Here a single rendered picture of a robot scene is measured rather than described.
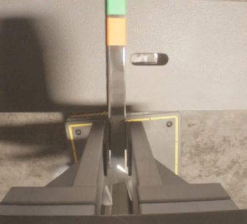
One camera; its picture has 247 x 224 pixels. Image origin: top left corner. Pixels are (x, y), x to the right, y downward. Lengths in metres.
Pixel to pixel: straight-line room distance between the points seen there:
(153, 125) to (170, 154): 0.23
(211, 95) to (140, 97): 0.06
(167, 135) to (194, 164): 0.66
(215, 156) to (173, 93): 1.65
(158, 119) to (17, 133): 1.13
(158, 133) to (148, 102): 0.98
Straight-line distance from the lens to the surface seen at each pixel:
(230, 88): 0.18
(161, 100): 0.16
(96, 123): 0.15
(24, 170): 1.84
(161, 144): 1.18
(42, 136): 1.60
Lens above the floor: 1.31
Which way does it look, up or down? 74 degrees down
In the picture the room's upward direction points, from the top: 174 degrees clockwise
